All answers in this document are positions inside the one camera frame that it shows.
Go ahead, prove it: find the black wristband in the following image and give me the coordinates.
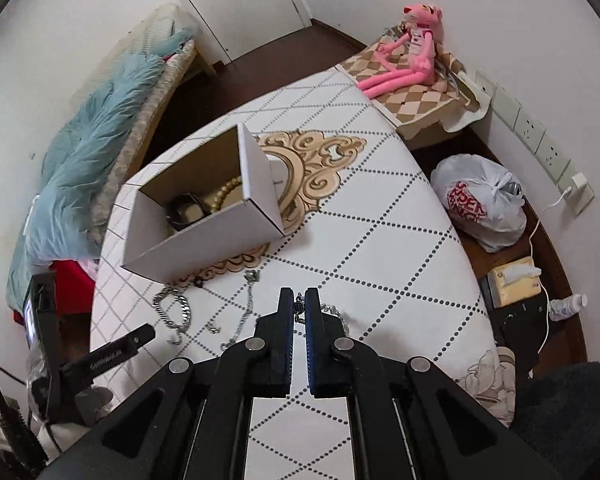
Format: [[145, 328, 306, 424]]
[[166, 192, 211, 232]]

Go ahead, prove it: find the white door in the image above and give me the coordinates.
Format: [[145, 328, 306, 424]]
[[178, 0, 311, 64]]

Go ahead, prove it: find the white plastic bag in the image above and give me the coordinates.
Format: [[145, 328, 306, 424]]
[[430, 154, 527, 254]]

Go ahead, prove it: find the yellow tissue box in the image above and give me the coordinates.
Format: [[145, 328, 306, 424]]
[[486, 256, 542, 308]]

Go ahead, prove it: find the chunky silver chain bracelet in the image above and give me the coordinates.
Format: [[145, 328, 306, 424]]
[[152, 285, 194, 346]]

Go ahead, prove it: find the checkered brown side cushion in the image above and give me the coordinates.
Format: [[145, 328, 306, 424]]
[[336, 27, 491, 141]]

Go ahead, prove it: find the pink panther plush toy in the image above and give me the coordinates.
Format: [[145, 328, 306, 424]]
[[358, 3, 442, 100]]

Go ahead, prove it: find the bed with red sheet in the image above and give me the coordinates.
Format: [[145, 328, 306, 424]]
[[5, 1, 217, 326]]

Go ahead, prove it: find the white charger cable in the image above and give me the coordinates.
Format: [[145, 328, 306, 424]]
[[499, 171, 589, 378]]

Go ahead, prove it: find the white power strip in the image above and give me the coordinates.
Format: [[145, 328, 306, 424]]
[[474, 70, 595, 216]]

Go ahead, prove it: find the patterned white tablecloth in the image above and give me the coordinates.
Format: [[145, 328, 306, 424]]
[[89, 66, 519, 480]]

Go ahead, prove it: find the silver chain with black ring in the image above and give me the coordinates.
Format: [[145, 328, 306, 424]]
[[204, 268, 262, 352]]

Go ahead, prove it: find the wooden bead bracelet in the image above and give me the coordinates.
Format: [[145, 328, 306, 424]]
[[199, 174, 245, 215]]

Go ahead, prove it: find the white cardboard box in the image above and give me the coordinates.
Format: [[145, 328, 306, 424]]
[[122, 124, 284, 284]]

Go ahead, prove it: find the teal blue duvet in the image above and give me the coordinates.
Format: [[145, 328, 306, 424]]
[[5, 27, 194, 311]]

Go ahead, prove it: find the small white bottle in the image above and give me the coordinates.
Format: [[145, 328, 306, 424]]
[[548, 294, 588, 322]]

